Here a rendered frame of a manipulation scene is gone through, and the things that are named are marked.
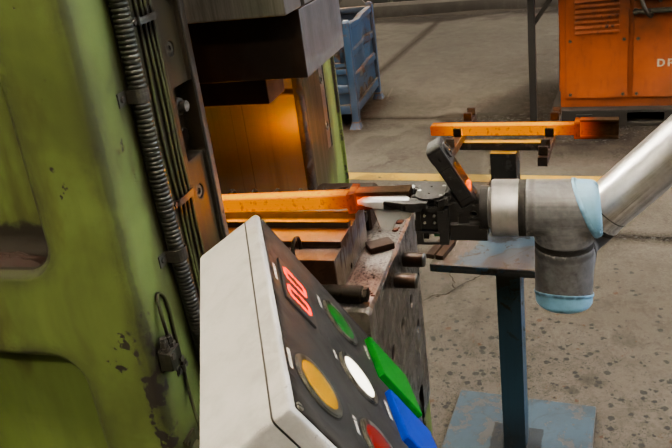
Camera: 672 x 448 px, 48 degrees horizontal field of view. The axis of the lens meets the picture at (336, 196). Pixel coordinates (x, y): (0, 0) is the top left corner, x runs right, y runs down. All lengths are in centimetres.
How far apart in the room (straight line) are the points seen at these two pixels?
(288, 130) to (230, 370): 94
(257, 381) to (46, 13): 46
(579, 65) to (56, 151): 407
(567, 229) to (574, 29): 355
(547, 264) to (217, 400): 74
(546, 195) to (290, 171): 57
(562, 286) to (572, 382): 131
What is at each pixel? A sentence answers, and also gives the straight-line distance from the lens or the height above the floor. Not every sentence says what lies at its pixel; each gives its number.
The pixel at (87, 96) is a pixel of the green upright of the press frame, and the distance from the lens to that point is 85.
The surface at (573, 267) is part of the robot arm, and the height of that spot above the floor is 93.
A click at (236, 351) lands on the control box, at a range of 61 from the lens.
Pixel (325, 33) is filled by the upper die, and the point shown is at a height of 131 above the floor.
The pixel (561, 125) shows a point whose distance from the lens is 176.
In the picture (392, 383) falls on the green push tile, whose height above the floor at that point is 103.
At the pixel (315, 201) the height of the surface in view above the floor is 103.
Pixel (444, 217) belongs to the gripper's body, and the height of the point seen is 101.
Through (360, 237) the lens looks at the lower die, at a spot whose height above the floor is 94.
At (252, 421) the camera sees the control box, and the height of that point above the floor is 119.
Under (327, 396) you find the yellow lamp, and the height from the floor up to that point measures 116.
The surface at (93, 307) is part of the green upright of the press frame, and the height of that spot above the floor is 108.
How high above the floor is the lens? 151
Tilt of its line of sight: 22 degrees down
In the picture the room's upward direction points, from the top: 8 degrees counter-clockwise
